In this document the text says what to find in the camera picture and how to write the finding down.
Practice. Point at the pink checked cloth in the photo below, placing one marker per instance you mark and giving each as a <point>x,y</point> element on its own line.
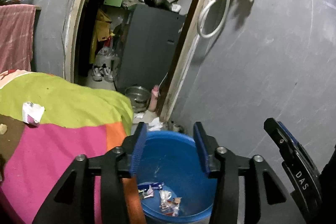
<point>17,32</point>

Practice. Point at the colourful patchwork cloth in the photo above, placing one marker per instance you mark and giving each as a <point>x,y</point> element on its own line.
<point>77,120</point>

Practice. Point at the pink bottle on floor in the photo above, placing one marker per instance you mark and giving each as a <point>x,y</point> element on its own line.
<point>154,98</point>

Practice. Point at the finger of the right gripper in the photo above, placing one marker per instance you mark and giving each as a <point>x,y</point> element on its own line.
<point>288,150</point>

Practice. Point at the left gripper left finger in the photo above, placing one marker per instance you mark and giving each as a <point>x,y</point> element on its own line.
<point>71,200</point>

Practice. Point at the blue plastic bucket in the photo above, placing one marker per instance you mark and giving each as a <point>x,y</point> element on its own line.
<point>171,158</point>

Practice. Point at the trash pieces in bucket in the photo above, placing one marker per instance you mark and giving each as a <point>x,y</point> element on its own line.
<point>160,198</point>

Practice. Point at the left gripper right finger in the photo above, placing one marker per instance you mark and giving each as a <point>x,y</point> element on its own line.
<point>266,198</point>

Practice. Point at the dark grey cabinet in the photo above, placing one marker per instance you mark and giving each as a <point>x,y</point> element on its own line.
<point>149,41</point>

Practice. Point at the black wok pan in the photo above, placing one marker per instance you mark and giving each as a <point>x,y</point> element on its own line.
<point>159,4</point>

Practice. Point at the yellow bag in closet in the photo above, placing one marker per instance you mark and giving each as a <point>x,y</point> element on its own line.
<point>101,32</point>

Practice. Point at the steel bowl on floor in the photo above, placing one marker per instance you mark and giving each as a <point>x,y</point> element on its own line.
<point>139,98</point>

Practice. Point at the white purple wrapper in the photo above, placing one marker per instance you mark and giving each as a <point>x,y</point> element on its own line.
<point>32,113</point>

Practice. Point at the green box on shelf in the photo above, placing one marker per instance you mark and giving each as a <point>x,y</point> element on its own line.
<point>114,3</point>

